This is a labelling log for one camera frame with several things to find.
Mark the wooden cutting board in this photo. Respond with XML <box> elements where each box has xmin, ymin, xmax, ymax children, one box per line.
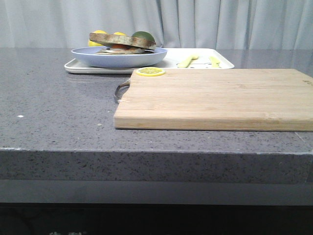
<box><xmin>114</xmin><ymin>69</ymin><xmax>313</xmax><ymax>131</ymax></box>

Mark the yellow lemon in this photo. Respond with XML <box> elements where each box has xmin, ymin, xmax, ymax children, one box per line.
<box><xmin>114</xmin><ymin>32</ymin><xmax>127</xmax><ymax>36</ymax></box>
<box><xmin>88</xmin><ymin>30</ymin><xmax>107</xmax><ymax>47</ymax></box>

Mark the yellow plastic fork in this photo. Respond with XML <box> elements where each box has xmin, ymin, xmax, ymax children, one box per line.
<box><xmin>177</xmin><ymin>54</ymin><xmax>199</xmax><ymax>68</ymax></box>

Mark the cream bear tray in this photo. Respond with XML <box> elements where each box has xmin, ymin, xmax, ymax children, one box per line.
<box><xmin>65</xmin><ymin>48</ymin><xmax>234</xmax><ymax>74</ymax></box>

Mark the lemon slice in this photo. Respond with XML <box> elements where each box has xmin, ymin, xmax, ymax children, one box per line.
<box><xmin>135</xmin><ymin>67</ymin><xmax>166</xmax><ymax>76</ymax></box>

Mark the right yellow lemon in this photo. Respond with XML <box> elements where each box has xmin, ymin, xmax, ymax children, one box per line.
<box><xmin>114</xmin><ymin>32</ymin><xmax>127</xmax><ymax>36</ymax></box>

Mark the white curtain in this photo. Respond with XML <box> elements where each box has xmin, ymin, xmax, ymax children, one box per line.
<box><xmin>0</xmin><ymin>0</ymin><xmax>313</xmax><ymax>49</ymax></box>

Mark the bread slice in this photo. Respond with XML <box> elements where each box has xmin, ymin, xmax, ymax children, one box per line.
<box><xmin>96</xmin><ymin>47</ymin><xmax>154</xmax><ymax>54</ymax></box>
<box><xmin>89</xmin><ymin>33</ymin><xmax>156</xmax><ymax>50</ymax></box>

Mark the left yellow lemon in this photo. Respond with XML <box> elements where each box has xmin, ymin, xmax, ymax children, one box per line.
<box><xmin>88</xmin><ymin>30</ymin><xmax>107</xmax><ymax>47</ymax></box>

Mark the yellow plastic knife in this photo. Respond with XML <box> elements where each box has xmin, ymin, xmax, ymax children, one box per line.
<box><xmin>209</xmin><ymin>56</ymin><xmax>221</xmax><ymax>68</ymax></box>

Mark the fried egg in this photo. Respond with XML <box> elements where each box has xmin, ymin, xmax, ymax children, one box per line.
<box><xmin>110</xmin><ymin>44</ymin><xmax>131</xmax><ymax>50</ymax></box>

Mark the light blue round plate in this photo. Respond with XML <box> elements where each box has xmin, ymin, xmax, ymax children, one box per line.
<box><xmin>71</xmin><ymin>46</ymin><xmax>167</xmax><ymax>68</ymax></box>

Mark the green lime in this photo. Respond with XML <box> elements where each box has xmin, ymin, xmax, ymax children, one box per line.
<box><xmin>132</xmin><ymin>31</ymin><xmax>155</xmax><ymax>42</ymax></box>

